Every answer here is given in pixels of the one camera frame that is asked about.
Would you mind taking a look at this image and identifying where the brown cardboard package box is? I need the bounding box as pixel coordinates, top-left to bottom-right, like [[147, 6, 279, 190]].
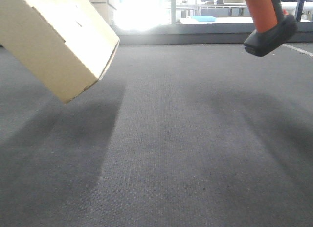
[[0, 0, 120, 103]]

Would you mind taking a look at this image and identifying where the blue tray outside window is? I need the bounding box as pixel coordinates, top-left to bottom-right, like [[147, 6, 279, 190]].
[[189, 15, 217, 23]]

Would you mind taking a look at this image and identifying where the orange black barcode scanner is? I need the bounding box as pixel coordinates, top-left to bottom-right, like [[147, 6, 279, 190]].
[[244, 0, 297, 57]]

